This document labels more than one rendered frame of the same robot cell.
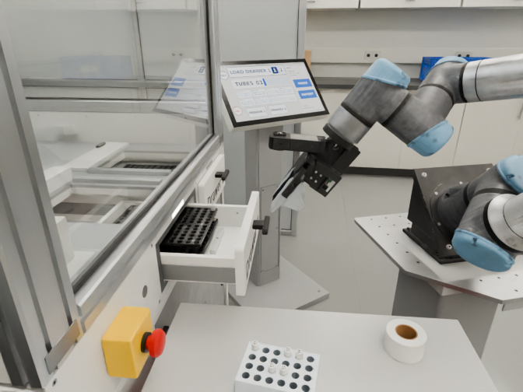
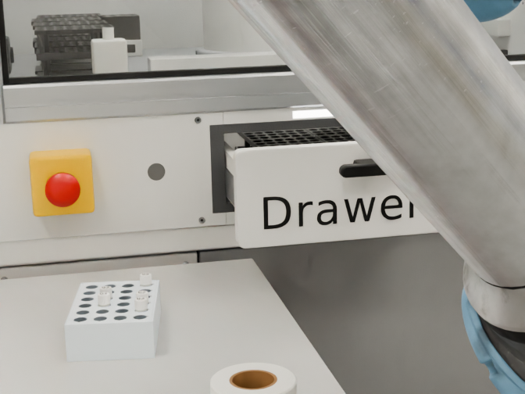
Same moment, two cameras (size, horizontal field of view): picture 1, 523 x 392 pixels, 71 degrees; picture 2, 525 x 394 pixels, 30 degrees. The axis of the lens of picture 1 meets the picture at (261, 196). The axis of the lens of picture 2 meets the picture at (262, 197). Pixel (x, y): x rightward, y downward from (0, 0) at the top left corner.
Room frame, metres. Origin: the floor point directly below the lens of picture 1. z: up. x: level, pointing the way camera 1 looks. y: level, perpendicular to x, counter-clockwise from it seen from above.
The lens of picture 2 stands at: (0.31, -0.97, 1.13)
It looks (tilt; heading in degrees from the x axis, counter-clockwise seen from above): 14 degrees down; 73
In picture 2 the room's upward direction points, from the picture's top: 1 degrees counter-clockwise
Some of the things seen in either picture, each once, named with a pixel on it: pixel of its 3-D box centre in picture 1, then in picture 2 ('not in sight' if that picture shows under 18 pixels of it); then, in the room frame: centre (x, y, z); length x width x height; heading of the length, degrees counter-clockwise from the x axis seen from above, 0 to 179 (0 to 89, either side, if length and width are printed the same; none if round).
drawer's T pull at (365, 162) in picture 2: (261, 225); (369, 166); (0.73, 0.00, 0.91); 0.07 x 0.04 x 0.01; 175
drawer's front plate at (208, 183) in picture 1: (213, 184); not in sight; (1.06, 0.15, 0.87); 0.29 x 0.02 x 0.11; 175
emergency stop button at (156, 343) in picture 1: (153, 342); (62, 188); (0.41, 0.16, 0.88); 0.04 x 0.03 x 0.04; 175
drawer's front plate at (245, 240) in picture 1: (249, 236); (362, 190); (0.73, 0.03, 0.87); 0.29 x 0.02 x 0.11; 175
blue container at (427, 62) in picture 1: (458, 70); not in sight; (3.72, -1.88, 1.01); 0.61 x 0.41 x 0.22; 82
